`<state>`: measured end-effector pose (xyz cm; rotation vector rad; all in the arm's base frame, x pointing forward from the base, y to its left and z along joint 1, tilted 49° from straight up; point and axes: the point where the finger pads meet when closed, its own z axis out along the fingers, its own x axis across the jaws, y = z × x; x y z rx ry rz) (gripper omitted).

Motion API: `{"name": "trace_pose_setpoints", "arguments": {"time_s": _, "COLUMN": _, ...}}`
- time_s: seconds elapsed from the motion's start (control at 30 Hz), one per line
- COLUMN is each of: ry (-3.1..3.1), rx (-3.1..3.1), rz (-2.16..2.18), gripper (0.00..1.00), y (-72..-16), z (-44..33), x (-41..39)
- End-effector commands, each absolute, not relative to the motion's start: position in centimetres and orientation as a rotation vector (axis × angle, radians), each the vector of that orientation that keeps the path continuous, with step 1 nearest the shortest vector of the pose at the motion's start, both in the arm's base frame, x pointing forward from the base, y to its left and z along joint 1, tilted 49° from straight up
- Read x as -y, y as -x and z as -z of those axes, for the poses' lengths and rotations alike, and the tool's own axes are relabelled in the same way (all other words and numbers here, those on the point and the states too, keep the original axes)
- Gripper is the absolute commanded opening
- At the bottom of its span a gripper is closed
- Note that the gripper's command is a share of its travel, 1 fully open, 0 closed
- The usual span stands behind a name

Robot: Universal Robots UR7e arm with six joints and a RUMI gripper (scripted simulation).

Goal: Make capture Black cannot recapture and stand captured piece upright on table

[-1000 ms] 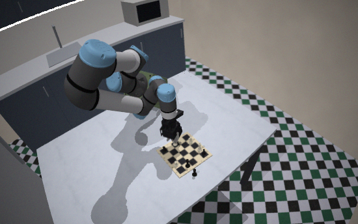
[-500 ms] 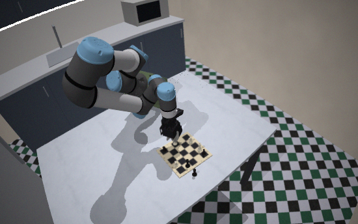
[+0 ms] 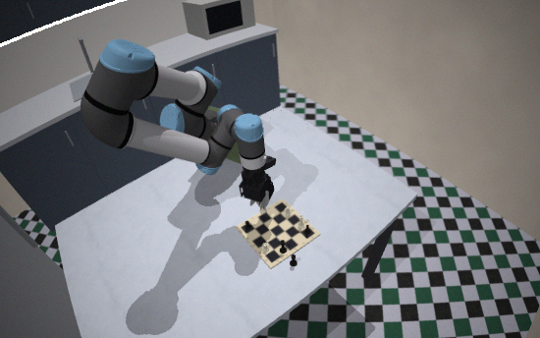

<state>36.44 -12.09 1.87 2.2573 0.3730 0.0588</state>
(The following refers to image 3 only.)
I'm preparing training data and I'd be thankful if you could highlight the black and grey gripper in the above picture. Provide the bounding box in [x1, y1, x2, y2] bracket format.
[239, 162, 274, 209]

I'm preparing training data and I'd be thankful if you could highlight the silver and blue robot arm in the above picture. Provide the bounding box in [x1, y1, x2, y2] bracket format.
[81, 39, 276, 175]

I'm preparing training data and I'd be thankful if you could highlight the chessboard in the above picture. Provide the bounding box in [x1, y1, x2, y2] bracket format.
[236, 198, 321, 268]

